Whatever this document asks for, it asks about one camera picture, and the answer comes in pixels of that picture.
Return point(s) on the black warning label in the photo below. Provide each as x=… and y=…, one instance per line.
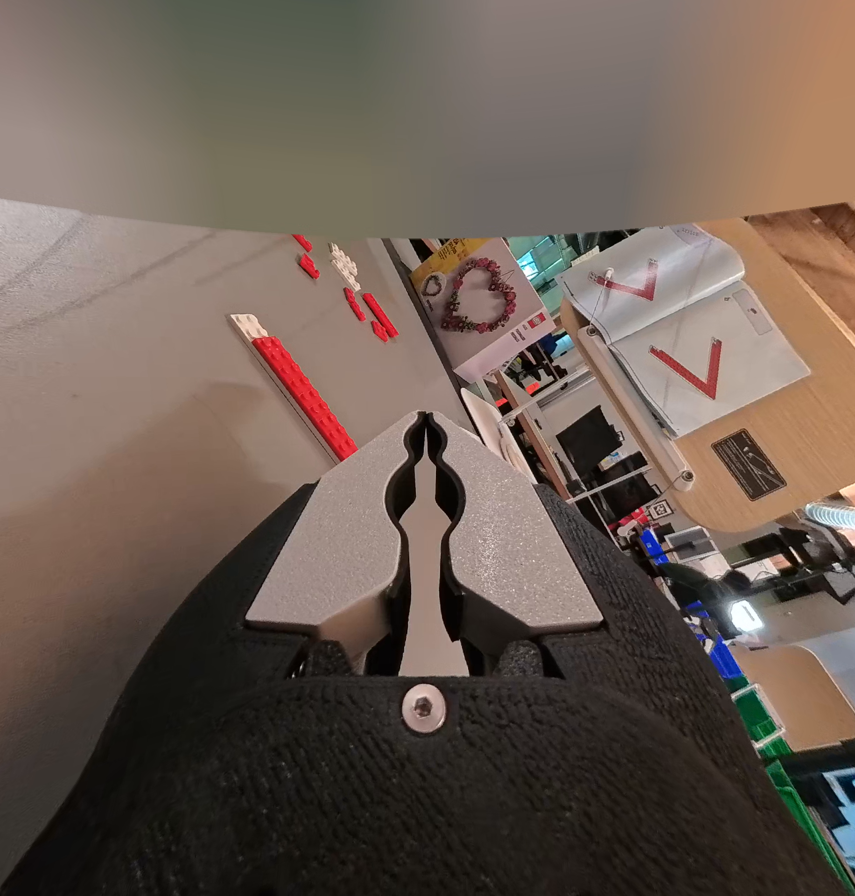
x=748, y=465

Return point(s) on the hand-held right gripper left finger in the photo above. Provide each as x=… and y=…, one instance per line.
x=329, y=553

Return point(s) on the yellow lego box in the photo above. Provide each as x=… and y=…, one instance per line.
x=497, y=315

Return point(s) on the white lego brick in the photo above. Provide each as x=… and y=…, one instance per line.
x=350, y=277
x=339, y=255

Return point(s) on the white page holder bar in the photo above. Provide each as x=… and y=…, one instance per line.
x=637, y=399

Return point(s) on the narrow red lego plate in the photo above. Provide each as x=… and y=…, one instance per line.
x=380, y=313

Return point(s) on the small red lego plate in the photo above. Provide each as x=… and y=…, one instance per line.
x=302, y=242
x=308, y=266
x=380, y=332

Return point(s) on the long red lego plate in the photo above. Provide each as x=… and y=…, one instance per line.
x=305, y=395

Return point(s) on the long red and white brick strip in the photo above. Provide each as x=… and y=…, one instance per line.
x=249, y=323

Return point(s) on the wooden book stand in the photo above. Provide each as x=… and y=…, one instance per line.
x=805, y=434

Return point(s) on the white desk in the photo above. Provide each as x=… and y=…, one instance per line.
x=812, y=693

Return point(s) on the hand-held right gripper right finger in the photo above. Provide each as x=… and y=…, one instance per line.
x=525, y=553

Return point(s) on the slim red lego plate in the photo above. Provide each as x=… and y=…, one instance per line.
x=355, y=304

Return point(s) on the blue storage bin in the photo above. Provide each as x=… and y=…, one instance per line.
x=721, y=654

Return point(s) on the black monitor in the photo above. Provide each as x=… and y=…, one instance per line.
x=587, y=441

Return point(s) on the white chair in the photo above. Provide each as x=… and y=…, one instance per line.
x=494, y=427

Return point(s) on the lego instruction booklet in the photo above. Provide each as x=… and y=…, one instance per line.
x=686, y=336

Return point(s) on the green plastic bin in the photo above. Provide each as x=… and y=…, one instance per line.
x=784, y=784

